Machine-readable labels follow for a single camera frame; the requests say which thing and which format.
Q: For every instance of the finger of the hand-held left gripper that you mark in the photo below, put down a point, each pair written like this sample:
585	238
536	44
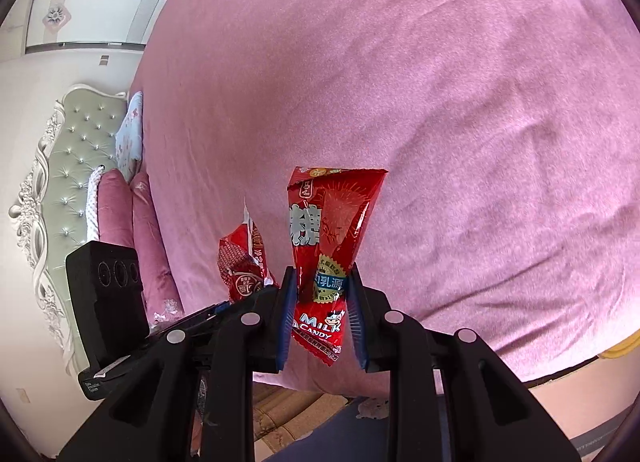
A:
200	317

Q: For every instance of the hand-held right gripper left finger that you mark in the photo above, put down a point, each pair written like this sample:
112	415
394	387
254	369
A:
286	324

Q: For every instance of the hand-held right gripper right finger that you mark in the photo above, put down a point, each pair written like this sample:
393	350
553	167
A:
357	324

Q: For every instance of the red snack packet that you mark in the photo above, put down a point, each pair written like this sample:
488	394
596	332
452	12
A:
240	257

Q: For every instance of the red milk candy bag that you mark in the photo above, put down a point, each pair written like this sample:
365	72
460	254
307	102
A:
325	227

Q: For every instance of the pink embroidered pillow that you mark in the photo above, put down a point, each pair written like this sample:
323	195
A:
155	252
117	212

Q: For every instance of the beige patterned rug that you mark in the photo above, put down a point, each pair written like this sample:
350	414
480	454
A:
290	412

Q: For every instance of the white knitted cushion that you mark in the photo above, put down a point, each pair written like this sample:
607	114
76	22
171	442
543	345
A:
93	202

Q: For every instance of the tufted carved headboard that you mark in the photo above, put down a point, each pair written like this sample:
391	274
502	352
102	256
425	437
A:
70	167

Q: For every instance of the light blue floral pillow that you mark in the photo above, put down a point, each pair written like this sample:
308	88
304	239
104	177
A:
131	137

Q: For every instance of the pink blanket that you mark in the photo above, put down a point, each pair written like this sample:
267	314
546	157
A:
400	117

